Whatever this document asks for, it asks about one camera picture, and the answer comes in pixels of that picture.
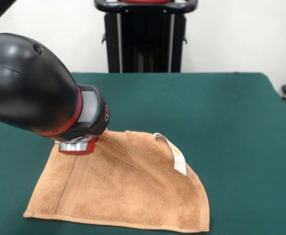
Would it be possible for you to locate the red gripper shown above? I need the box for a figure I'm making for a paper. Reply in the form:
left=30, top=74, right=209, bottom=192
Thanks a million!
left=58, top=136, right=97, bottom=156

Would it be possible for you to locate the tan terry towel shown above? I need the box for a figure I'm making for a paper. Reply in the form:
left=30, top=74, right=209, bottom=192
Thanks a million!
left=23, top=130, right=210, bottom=232

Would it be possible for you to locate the dark green table cloth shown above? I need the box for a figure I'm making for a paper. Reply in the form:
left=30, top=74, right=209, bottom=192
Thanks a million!
left=0, top=72, right=286, bottom=235

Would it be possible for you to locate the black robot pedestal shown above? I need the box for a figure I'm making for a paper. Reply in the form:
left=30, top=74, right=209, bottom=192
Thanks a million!
left=93, top=0, right=198, bottom=73

